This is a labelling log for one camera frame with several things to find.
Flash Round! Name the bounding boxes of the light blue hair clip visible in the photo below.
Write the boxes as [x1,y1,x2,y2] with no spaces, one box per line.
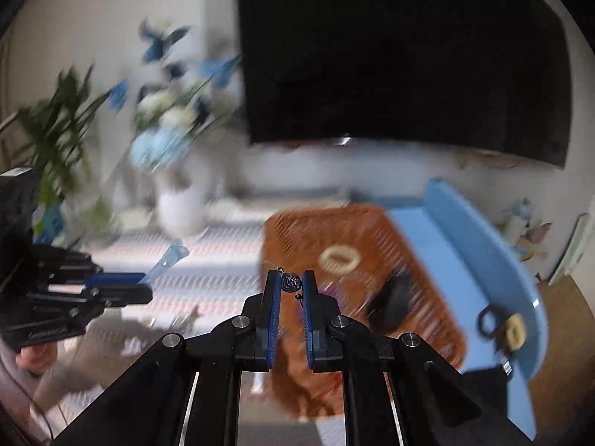
[146,239,190,286]

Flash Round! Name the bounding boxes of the black monitor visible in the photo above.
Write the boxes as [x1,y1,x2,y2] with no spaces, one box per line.
[236,0,572,170]

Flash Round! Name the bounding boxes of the person's left hand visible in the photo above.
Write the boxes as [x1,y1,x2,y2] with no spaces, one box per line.
[14,338,63,378]

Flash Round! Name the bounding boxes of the blue and white artificial flowers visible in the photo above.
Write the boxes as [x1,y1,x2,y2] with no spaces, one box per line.
[109,19,245,174]

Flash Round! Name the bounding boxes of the black wrist watch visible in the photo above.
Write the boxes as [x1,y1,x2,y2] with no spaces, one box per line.
[365,269,414,330]

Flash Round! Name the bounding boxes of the green bamboo plant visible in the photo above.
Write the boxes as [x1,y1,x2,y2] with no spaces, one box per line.
[16,67,112,224]

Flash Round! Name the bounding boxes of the brown wicker basket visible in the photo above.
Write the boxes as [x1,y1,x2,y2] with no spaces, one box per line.
[260,203,468,420]

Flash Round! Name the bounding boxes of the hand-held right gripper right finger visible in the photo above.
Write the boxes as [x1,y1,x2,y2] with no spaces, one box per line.
[302,269,540,446]

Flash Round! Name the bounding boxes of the black pendant earring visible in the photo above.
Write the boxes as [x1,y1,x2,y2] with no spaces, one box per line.
[274,266,308,308]

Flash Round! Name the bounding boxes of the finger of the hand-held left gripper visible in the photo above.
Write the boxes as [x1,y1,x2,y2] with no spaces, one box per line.
[28,285,154,332]
[32,245,147,289]

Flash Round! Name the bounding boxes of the white ribbed ceramic vase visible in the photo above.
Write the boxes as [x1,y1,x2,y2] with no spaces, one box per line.
[155,169,211,237]

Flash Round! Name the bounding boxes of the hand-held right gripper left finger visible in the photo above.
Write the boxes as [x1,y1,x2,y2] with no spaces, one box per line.
[53,269,282,446]

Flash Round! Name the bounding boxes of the small pastel figurine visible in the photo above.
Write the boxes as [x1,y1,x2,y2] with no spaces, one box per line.
[499,197,554,262]

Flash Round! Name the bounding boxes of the white flat board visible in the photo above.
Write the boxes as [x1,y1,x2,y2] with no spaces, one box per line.
[549,214,589,286]

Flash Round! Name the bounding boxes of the cream beaded bracelet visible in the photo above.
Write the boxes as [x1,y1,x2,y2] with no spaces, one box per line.
[318,245,361,273]

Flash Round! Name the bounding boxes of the striped woven table mat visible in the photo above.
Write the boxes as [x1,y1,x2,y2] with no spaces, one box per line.
[37,197,354,428]

